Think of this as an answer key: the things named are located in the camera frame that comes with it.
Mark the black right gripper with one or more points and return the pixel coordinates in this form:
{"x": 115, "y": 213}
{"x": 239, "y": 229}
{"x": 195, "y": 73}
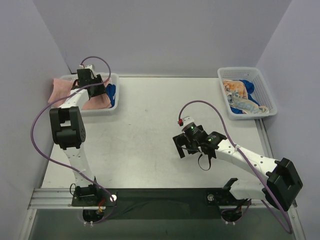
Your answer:
{"x": 182, "y": 142}

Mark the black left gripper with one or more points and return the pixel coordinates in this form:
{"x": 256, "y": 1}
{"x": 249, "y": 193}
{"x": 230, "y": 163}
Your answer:
{"x": 97, "y": 89}

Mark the pink towel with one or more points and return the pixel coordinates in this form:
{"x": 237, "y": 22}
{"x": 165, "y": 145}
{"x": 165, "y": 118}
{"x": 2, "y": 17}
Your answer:
{"x": 62, "y": 88}

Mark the orange patterned towel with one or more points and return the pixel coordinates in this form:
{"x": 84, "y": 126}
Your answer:
{"x": 234, "y": 98}

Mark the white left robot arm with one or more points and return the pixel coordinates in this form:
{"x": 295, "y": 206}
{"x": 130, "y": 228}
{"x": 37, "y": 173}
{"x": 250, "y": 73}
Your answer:
{"x": 68, "y": 131}

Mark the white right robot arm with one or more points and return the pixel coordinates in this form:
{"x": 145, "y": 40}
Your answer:
{"x": 278, "y": 180}

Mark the folded blue towel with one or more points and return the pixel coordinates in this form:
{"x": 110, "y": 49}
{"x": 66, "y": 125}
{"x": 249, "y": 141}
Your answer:
{"x": 111, "y": 93}

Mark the white left plastic basket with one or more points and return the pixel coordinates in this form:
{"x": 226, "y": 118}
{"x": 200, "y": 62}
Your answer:
{"x": 114, "y": 80}

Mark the white plastic basket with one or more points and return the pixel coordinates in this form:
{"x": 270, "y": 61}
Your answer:
{"x": 114, "y": 80}
{"x": 261, "y": 93}

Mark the blue towel in right basket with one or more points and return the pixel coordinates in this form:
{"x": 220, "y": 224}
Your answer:
{"x": 244, "y": 89}

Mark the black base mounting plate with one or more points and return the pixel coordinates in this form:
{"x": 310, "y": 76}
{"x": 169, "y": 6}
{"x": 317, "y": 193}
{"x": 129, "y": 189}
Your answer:
{"x": 159, "y": 204}

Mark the white right plastic basket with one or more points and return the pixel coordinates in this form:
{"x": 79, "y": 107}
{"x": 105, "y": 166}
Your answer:
{"x": 261, "y": 93}

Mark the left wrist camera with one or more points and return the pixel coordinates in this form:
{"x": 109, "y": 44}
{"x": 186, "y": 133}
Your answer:
{"x": 89, "y": 66}

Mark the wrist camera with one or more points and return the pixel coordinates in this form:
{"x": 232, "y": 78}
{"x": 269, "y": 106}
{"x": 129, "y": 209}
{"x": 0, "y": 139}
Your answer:
{"x": 89, "y": 66}
{"x": 182, "y": 122}

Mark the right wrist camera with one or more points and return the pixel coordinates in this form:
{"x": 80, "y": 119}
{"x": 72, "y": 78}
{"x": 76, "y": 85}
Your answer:
{"x": 182, "y": 122}

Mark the aluminium frame rail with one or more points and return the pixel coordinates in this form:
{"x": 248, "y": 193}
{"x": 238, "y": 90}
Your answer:
{"x": 49, "y": 199}

